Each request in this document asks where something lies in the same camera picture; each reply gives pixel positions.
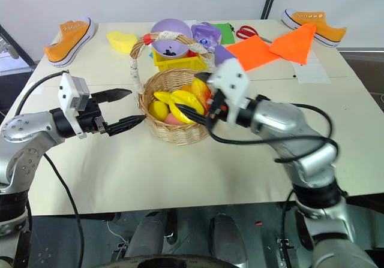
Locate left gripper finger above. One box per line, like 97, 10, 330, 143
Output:
91, 88, 133, 104
104, 115, 147, 137

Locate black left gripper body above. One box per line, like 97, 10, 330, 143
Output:
76, 98, 109, 135

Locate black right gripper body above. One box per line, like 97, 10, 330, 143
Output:
205, 86, 234, 130

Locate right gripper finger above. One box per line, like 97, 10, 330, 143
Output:
194, 71, 215, 86
176, 104, 211, 128

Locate orange yellow fruit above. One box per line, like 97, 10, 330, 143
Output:
182, 79, 213, 113

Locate yellow star fruit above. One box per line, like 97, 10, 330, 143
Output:
168, 89, 207, 125

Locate pink peach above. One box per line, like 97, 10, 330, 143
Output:
164, 112, 181, 126

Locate yellow plastic bin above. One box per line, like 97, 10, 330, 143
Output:
152, 47, 210, 73

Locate purple card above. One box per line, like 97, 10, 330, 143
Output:
214, 44, 239, 70

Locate yellow lemon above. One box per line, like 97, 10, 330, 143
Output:
148, 100, 170, 122

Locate yellow banana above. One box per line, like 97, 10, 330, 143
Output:
153, 91, 174, 103

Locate purple plastic packet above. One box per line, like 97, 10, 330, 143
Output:
190, 22, 223, 52

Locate green cloth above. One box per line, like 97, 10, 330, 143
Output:
209, 22, 236, 45

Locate yellow sponge cloth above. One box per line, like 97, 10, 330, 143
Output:
106, 31, 137, 54

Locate flat orange cloth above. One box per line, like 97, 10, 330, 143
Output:
224, 34, 283, 72

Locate purple plastic bowl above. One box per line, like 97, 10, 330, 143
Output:
149, 18, 193, 60

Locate orange canvas sneaker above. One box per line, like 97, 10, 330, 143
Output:
281, 8, 348, 48
42, 16, 98, 68

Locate folded orange cloth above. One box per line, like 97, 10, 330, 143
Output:
268, 22, 317, 66

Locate white paper sheet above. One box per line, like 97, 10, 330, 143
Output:
289, 49, 332, 85

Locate grey rounded robot leg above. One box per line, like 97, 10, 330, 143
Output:
209, 213, 246, 259
131, 210, 178, 259

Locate wicker basket with handle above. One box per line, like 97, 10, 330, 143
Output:
129, 31, 217, 146

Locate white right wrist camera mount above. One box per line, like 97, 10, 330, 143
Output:
209, 58, 250, 128

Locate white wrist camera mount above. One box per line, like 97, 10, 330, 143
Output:
209, 58, 250, 128
58, 72, 91, 140

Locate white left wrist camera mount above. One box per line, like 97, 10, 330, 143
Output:
58, 72, 91, 140

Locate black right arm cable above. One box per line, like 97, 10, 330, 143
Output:
208, 102, 341, 164

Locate red handled scissors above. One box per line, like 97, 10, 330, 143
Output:
235, 25, 273, 44

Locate dark metal frame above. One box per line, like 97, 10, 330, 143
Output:
0, 24, 35, 71

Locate thin white cable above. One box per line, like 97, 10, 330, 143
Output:
107, 219, 130, 243

